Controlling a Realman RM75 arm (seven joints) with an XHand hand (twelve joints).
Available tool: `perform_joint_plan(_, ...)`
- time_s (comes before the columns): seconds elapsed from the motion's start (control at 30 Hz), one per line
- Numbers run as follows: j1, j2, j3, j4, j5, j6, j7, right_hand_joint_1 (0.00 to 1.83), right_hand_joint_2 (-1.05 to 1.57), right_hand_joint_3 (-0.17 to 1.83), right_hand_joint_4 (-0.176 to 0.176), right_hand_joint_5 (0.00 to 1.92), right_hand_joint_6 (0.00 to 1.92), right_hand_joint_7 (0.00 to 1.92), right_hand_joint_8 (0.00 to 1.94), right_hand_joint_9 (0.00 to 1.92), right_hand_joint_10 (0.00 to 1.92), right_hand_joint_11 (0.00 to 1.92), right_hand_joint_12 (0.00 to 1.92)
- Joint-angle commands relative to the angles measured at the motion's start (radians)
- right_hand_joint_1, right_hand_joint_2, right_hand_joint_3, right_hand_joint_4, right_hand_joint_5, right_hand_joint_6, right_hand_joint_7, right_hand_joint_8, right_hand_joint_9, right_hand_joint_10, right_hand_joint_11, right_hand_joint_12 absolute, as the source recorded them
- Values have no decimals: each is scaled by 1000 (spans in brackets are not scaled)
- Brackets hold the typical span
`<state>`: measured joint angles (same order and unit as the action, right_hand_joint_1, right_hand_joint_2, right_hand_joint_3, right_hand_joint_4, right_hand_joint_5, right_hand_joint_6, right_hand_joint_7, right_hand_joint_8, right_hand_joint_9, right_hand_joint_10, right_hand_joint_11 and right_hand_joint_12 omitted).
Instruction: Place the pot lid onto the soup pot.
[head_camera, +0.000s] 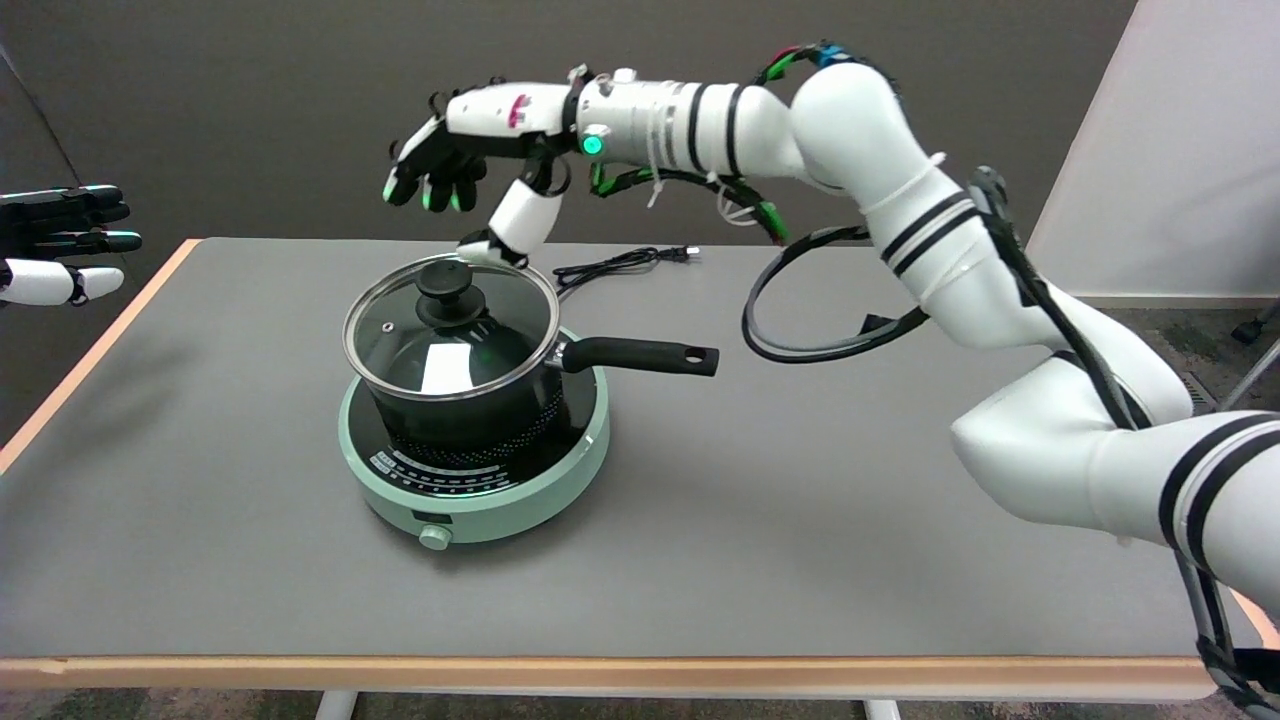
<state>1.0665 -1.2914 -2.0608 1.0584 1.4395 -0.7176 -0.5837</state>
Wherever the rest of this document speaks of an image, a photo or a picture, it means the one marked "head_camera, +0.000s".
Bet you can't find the grey metal rod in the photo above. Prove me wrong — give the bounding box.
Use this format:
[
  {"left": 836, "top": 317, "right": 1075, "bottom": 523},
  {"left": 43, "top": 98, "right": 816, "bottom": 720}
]
[{"left": 1220, "top": 340, "right": 1280, "bottom": 413}]

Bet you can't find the black cooker power cord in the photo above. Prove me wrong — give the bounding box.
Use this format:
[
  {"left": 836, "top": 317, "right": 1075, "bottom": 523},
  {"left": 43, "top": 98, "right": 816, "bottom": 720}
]
[{"left": 552, "top": 245, "right": 699, "bottom": 301}]

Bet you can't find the glass pot lid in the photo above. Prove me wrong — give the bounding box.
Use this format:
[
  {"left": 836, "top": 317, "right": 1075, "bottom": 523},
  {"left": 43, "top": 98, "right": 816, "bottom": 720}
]
[{"left": 342, "top": 253, "right": 561, "bottom": 402}]

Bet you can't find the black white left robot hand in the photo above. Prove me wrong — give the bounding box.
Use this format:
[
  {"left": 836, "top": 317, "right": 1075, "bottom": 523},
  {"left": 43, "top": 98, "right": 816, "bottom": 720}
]
[{"left": 0, "top": 185, "right": 143, "bottom": 308}]

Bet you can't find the coloured wrist wire bundle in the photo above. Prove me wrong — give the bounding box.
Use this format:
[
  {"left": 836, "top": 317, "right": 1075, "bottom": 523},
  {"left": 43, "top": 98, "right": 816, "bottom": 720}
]
[{"left": 590, "top": 163, "right": 791, "bottom": 247}]

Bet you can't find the green induction cooker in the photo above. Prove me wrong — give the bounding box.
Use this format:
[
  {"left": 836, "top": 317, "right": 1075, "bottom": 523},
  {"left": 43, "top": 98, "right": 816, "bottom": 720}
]
[{"left": 338, "top": 325, "right": 611, "bottom": 551}]

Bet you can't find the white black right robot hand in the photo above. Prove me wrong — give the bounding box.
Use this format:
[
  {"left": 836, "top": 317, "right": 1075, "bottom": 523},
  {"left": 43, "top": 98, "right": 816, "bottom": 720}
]
[{"left": 382, "top": 78, "right": 584, "bottom": 269}]

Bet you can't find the dark chair base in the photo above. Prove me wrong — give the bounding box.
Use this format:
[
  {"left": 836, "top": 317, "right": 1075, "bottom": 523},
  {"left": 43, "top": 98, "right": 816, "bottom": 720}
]
[{"left": 1232, "top": 305, "right": 1280, "bottom": 346}]

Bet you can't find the black soup pot with handle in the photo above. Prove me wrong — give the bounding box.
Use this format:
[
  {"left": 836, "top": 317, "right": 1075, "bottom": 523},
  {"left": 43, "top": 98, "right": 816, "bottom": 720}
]
[{"left": 350, "top": 330, "right": 719, "bottom": 451}]

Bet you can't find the black sleeved arm cable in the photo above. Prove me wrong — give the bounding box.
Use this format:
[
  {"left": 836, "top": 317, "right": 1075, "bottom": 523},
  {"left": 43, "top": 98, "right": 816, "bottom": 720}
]
[{"left": 742, "top": 165, "right": 1280, "bottom": 717}]

